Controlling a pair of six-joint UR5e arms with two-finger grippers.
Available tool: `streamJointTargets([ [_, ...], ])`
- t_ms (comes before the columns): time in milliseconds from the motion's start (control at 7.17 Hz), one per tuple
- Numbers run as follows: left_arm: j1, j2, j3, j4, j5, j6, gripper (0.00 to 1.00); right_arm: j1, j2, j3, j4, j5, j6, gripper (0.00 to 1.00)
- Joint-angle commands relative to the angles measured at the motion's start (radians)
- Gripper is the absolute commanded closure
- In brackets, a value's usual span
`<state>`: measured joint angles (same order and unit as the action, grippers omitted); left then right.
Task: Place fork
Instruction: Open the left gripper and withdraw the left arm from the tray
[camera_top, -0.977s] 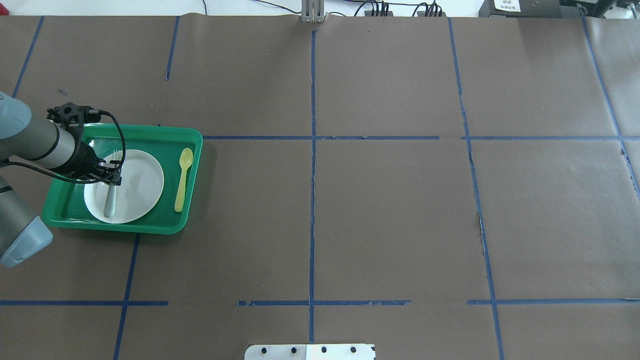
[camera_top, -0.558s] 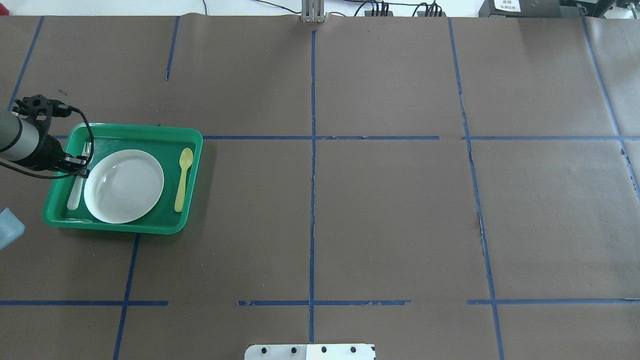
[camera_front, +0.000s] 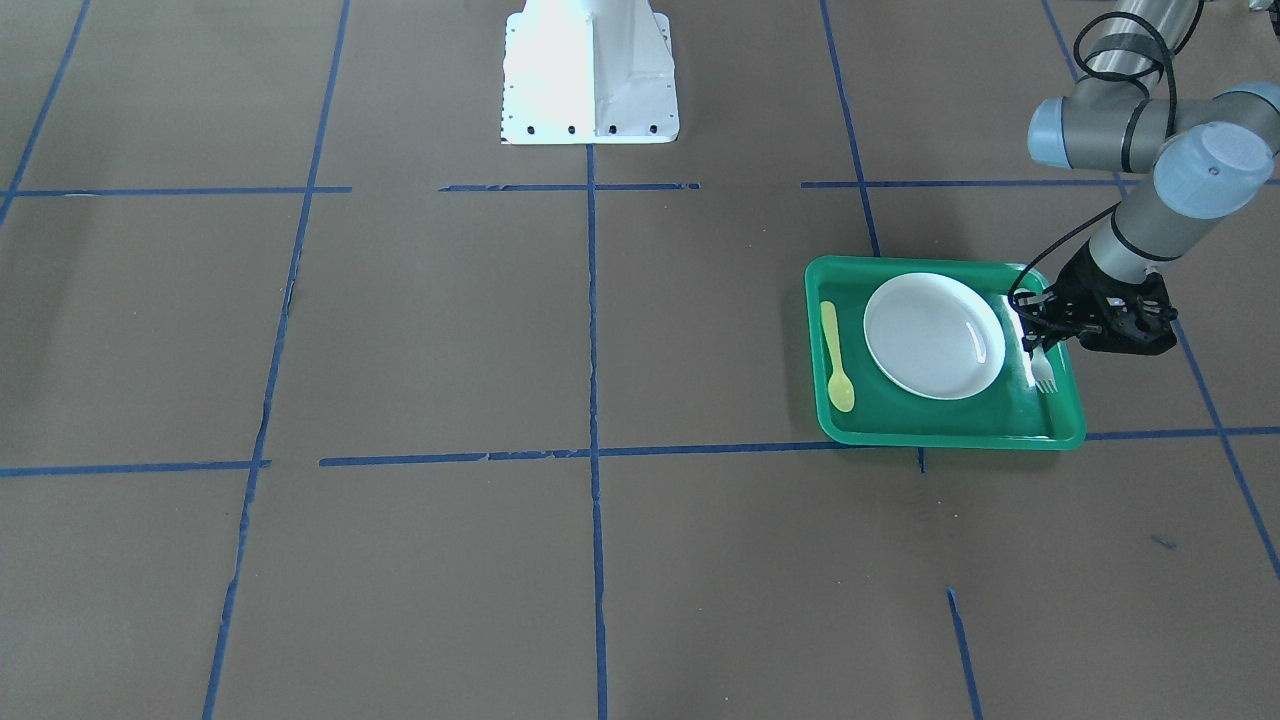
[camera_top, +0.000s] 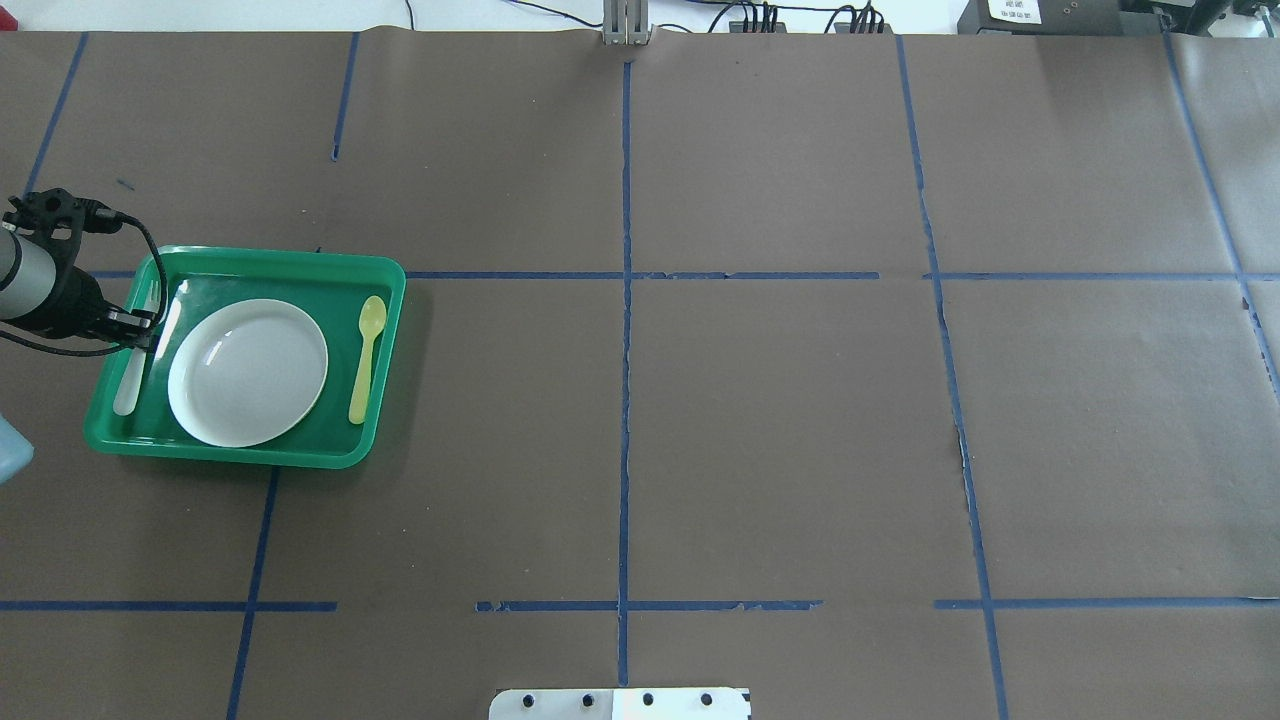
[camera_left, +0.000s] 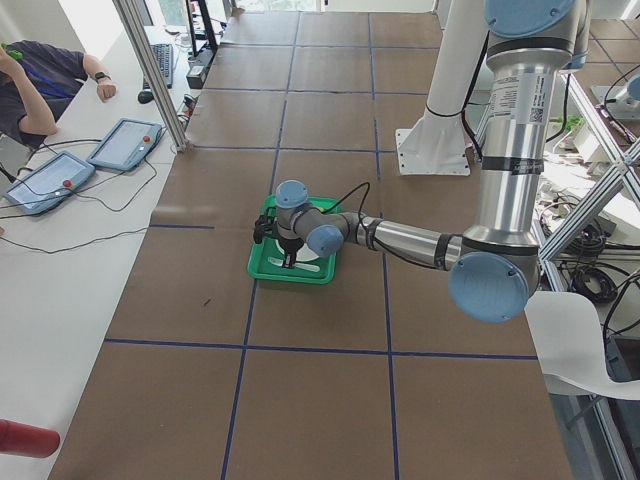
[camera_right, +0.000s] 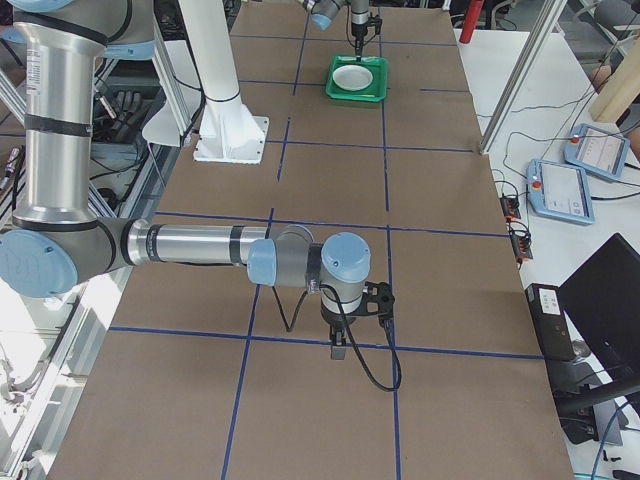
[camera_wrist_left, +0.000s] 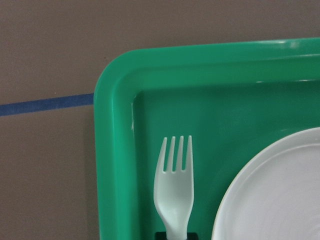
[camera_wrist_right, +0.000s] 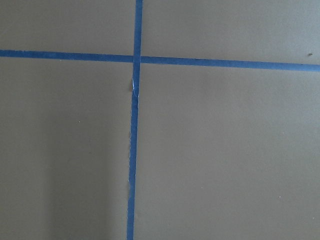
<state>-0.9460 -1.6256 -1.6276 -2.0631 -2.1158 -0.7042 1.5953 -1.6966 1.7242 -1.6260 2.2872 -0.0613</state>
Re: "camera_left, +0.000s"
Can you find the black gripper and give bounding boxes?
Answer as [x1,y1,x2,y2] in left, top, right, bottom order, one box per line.
[278,236,303,269]

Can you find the translucent plastic fork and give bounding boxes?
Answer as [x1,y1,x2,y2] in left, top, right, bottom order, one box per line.
[267,257,320,272]

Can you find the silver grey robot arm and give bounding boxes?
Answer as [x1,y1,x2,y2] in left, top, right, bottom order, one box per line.
[272,1,591,323]

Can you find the white round plate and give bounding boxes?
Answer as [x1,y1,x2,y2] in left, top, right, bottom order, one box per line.
[275,241,319,263]

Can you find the green plastic tray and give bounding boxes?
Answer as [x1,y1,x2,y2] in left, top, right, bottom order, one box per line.
[247,195,336,285]

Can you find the blue teach pendant far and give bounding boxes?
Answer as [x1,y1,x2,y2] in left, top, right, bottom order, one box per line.
[86,118,162,172]

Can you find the blue teach pendant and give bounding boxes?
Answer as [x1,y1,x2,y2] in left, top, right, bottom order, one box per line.
[86,118,162,172]
[3,151,95,215]

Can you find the black computer mouse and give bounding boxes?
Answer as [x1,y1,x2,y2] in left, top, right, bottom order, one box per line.
[137,89,154,104]

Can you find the black keyboard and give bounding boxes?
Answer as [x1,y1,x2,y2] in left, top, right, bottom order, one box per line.
[151,43,174,89]

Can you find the blue teach pendant near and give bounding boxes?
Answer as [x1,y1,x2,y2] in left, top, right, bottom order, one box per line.
[3,151,95,215]

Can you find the white paper sheet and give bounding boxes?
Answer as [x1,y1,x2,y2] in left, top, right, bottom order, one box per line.
[525,291,639,401]

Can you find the seated person in grey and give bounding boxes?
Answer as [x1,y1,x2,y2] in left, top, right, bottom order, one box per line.
[1,40,117,149]

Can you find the red cylinder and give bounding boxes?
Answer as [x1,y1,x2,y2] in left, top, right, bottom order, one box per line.
[1,419,60,458]

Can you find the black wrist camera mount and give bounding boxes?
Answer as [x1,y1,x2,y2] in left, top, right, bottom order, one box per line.
[253,214,278,244]

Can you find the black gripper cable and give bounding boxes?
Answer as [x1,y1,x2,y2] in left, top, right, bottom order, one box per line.
[319,181,372,216]

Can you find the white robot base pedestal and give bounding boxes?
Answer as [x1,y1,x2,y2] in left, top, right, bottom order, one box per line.
[396,0,488,176]

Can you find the aluminium frame post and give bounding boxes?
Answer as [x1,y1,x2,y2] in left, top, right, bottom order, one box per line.
[113,0,188,153]

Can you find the bundle of black cables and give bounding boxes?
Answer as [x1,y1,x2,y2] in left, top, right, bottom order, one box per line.
[554,219,640,306]

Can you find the aluminium frame strut right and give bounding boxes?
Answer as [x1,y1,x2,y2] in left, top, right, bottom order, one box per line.
[538,142,639,264]

